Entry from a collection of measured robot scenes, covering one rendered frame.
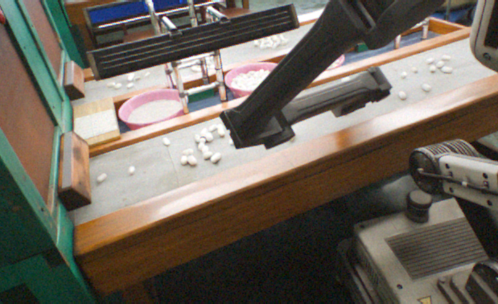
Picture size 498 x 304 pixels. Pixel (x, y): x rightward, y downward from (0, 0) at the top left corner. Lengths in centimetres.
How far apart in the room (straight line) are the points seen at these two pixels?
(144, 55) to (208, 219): 47
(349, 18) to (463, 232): 96
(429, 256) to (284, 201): 45
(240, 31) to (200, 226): 56
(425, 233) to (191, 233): 71
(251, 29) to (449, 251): 87
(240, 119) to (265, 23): 53
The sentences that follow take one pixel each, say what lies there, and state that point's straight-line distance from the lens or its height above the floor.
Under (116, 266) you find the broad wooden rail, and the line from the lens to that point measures 100.
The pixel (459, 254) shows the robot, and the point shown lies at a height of 48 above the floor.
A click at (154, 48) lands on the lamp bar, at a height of 108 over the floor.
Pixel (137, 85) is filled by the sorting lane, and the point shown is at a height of 74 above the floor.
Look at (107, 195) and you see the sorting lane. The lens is 110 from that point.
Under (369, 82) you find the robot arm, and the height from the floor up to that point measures 98.
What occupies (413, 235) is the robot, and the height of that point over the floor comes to 47.
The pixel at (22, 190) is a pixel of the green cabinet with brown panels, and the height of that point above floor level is 100.
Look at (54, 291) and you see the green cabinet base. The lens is 98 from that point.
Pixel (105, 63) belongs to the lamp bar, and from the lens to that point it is 102.
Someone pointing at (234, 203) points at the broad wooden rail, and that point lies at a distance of 96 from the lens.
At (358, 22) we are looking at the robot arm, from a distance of 46.
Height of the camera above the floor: 141
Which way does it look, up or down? 33 degrees down
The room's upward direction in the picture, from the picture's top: 8 degrees counter-clockwise
